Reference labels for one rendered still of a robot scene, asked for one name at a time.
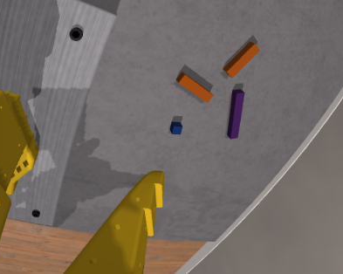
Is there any orange rod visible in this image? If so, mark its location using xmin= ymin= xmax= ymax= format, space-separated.
xmin=223 ymin=42 xmax=260 ymax=78
xmin=176 ymin=72 xmax=214 ymax=103

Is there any small blue cube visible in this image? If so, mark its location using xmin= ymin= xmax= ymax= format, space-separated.
xmin=170 ymin=121 xmax=182 ymax=134

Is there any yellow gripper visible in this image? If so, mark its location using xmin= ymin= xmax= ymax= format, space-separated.
xmin=63 ymin=171 xmax=164 ymax=274

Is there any purple rod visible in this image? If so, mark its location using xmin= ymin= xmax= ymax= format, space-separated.
xmin=227 ymin=89 xmax=244 ymax=139

